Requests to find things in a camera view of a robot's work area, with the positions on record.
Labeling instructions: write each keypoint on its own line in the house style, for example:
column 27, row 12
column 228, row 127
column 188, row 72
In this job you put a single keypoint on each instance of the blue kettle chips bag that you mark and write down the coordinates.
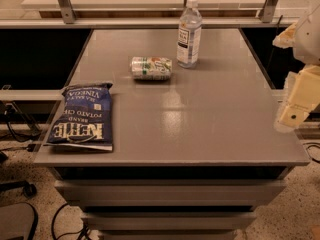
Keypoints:
column 86, row 118

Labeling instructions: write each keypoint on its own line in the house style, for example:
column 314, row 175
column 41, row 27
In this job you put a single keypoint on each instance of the grey drawer cabinet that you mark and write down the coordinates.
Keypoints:
column 169, row 209

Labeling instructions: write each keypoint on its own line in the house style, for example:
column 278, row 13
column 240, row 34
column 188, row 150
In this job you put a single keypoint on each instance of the green white 7up can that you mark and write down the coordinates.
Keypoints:
column 151, row 68

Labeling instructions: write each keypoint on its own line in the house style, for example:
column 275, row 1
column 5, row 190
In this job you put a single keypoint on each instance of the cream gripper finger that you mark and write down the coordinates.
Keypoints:
column 301, row 96

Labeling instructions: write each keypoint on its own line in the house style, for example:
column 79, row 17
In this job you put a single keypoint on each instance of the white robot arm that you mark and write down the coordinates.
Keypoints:
column 304, row 38

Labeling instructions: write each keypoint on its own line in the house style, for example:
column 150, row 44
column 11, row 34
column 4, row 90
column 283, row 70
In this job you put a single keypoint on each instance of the black office chair base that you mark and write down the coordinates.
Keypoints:
column 18, row 221

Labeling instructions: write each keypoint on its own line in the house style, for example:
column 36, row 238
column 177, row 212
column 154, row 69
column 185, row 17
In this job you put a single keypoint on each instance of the metal railing frame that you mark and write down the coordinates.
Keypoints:
column 102, row 14

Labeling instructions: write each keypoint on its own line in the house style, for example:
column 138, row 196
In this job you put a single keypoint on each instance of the clear plastic water bottle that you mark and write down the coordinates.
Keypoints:
column 189, row 35

